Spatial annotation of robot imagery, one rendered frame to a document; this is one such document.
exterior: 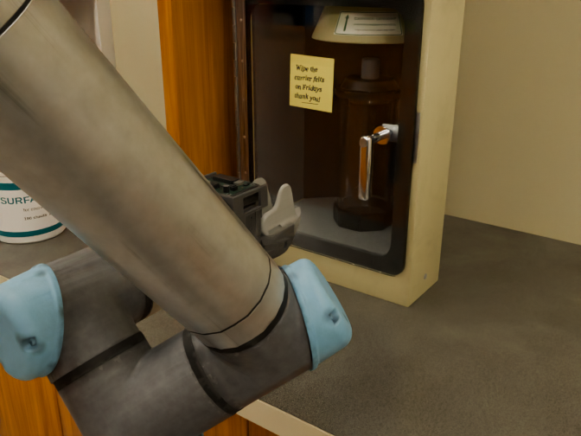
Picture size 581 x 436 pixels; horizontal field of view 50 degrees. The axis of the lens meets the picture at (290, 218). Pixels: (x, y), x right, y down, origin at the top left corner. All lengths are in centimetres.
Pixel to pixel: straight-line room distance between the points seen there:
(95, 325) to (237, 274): 15
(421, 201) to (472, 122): 42
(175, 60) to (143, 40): 84
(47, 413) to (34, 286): 83
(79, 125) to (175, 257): 9
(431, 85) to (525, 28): 41
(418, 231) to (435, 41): 27
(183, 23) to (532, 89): 64
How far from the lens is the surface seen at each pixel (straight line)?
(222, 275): 37
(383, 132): 87
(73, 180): 31
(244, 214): 59
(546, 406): 81
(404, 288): 95
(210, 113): 106
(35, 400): 131
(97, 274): 50
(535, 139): 127
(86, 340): 48
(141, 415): 48
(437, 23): 86
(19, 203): 123
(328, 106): 92
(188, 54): 101
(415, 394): 79
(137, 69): 187
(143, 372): 48
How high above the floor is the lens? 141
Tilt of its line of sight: 22 degrees down
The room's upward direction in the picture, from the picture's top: straight up
